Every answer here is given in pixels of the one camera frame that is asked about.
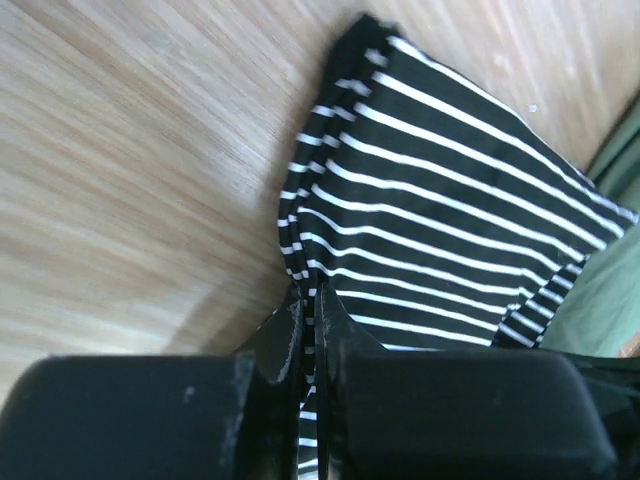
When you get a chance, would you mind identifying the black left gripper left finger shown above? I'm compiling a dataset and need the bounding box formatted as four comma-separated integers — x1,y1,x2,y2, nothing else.
1,294,304,479

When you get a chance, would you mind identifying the thin-striped black white tank top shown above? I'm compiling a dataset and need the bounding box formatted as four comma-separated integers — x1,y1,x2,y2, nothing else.
277,13,639,474

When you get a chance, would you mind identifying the green tank top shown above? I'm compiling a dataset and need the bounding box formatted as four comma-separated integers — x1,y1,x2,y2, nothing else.
542,104,639,357

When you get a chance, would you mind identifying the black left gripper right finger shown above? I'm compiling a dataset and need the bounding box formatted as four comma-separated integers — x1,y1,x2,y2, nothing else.
315,285,618,479

